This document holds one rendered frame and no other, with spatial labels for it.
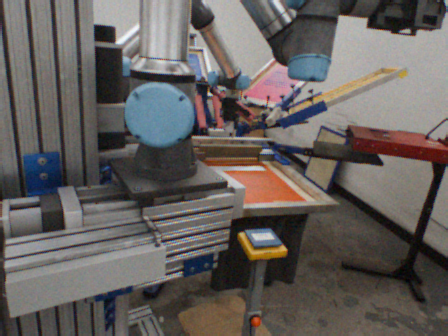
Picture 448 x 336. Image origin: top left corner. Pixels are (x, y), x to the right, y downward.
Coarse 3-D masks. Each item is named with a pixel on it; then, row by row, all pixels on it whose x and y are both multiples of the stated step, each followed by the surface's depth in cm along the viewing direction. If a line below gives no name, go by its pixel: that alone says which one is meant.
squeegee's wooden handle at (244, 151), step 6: (204, 150) 176; (210, 150) 177; (216, 150) 178; (222, 150) 179; (228, 150) 180; (234, 150) 181; (240, 150) 182; (246, 150) 183; (252, 150) 184; (258, 150) 186; (204, 156) 178; (210, 156) 178; (216, 156) 180; (222, 156) 181; (228, 156) 182; (234, 156) 183; (240, 156) 184; (246, 156) 185; (252, 156) 186; (258, 156) 187
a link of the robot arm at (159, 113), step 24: (144, 0) 52; (168, 0) 52; (144, 24) 53; (168, 24) 53; (144, 48) 55; (168, 48) 54; (144, 72) 54; (168, 72) 54; (192, 72) 57; (144, 96) 54; (168, 96) 54; (192, 96) 59; (144, 120) 55; (168, 120) 56; (192, 120) 57; (144, 144) 58; (168, 144) 58
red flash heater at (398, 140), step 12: (360, 132) 229; (372, 132) 233; (396, 132) 242; (360, 144) 213; (372, 144) 212; (384, 144) 210; (396, 144) 208; (408, 144) 207; (420, 144) 210; (432, 144) 214; (444, 144) 221; (408, 156) 209; (420, 156) 207; (432, 156) 206; (444, 156) 204
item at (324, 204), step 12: (288, 168) 175; (300, 180) 161; (312, 192) 151; (252, 204) 129; (264, 204) 130; (276, 204) 131; (288, 204) 132; (300, 204) 133; (312, 204) 134; (324, 204) 136; (336, 204) 137; (252, 216) 128
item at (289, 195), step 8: (272, 176) 172; (280, 184) 162; (272, 192) 151; (280, 192) 152; (288, 192) 153; (264, 200) 142; (272, 200) 143; (280, 200) 144; (288, 200) 145; (296, 200) 145; (304, 200) 146
